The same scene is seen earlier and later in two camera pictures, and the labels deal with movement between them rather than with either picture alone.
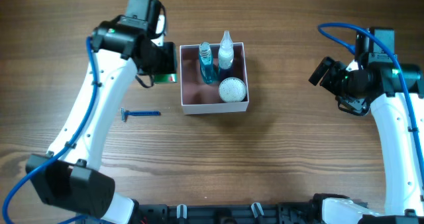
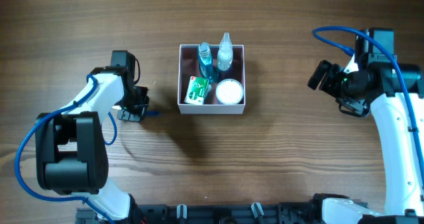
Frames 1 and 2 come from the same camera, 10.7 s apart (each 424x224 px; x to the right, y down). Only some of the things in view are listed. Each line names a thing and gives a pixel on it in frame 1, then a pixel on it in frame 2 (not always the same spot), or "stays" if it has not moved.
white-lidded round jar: [232, 89] stays
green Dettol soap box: [165, 77] -> [197, 90]
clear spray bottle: [226, 52] stays
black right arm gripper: [330, 77] stays
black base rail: [276, 213] stays
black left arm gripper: [169, 61] -> [136, 108]
